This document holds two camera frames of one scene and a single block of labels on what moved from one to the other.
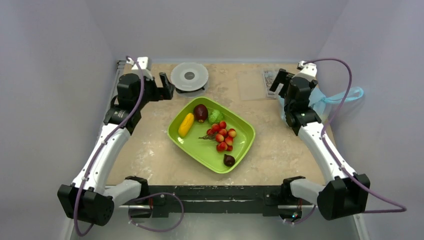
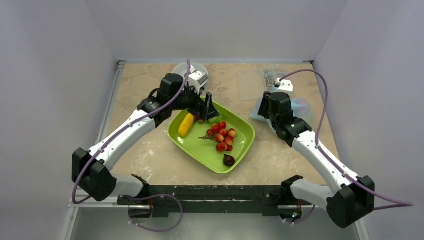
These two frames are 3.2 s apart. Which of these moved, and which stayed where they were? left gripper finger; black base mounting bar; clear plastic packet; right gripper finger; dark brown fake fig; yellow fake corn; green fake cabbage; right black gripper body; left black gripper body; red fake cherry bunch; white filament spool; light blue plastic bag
Moved: left black gripper body; right gripper finger; left gripper finger; right black gripper body; light blue plastic bag
Stayed: green fake cabbage; dark brown fake fig; black base mounting bar; white filament spool; yellow fake corn; clear plastic packet; red fake cherry bunch
